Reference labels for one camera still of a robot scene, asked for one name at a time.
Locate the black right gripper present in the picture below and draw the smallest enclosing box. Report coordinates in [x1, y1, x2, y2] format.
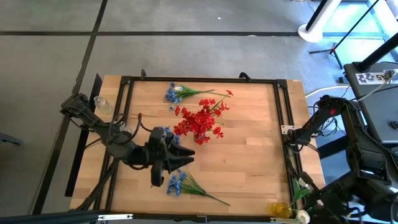
[312, 186, 351, 223]

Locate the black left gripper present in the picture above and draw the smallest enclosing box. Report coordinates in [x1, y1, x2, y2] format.
[146, 126, 196, 188]

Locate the blue artificial flower bunch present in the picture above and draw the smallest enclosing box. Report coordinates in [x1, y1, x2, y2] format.
[164, 82, 216, 105]
[159, 125, 182, 147]
[165, 169, 231, 207]

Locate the white artificial flower bunch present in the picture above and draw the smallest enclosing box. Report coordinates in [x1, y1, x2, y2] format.
[290, 177, 312, 224]

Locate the red artificial flower bunch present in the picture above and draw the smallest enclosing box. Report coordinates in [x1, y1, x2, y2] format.
[198, 89, 234, 118]
[173, 104, 225, 139]

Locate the red ribbed glass vase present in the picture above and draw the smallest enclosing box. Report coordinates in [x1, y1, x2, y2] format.
[194, 133, 210, 146]

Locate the yellow glass vase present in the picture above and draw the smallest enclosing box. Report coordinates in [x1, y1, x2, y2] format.
[269, 202, 294, 219]

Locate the small clear glass bottle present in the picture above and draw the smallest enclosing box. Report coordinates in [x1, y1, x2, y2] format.
[93, 95, 113, 115]

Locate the black side table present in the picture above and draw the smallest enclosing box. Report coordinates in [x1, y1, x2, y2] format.
[343, 60, 398, 144]

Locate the white marker label sheet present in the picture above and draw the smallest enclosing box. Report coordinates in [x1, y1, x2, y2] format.
[356, 72, 393, 85]

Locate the black crossbar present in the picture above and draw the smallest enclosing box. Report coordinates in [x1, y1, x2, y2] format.
[0, 210, 108, 224]

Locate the black tripod stand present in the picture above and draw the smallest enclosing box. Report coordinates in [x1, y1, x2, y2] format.
[309, 0, 382, 70]

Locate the black pole with white base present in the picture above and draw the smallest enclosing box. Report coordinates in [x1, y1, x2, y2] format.
[297, 0, 343, 44]

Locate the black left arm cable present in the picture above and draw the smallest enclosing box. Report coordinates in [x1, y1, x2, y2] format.
[136, 112, 154, 133]

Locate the black aluminium table frame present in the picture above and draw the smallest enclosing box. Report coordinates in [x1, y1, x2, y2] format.
[74, 68, 333, 223]

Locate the white floor cable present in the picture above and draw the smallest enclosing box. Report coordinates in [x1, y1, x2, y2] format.
[304, 85, 343, 99]

